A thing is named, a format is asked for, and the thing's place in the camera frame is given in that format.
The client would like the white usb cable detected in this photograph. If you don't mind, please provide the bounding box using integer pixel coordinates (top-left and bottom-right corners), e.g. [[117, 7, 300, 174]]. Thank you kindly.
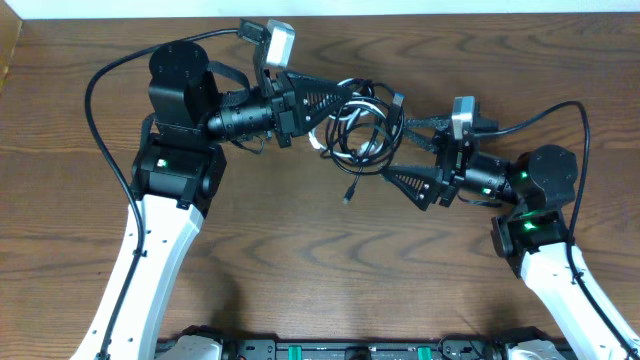
[[307, 92, 391, 161]]

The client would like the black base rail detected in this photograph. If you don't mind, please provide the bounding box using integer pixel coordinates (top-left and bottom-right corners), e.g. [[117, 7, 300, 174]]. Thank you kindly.
[[154, 326, 577, 360]]

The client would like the black usb cable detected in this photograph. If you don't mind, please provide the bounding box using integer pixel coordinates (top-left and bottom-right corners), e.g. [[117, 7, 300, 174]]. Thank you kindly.
[[319, 77, 407, 205]]

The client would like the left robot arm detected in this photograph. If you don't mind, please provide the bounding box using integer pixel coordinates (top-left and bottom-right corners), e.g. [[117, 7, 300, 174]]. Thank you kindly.
[[75, 40, 351, 359]]

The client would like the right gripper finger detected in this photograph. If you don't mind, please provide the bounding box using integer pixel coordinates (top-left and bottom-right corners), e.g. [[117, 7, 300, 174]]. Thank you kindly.
[[403, 115, 451, 153], [381, 165, 443, 211]]

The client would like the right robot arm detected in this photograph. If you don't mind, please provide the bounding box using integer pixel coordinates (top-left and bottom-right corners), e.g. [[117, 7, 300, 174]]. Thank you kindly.
[[382, 116, 639, 359]]

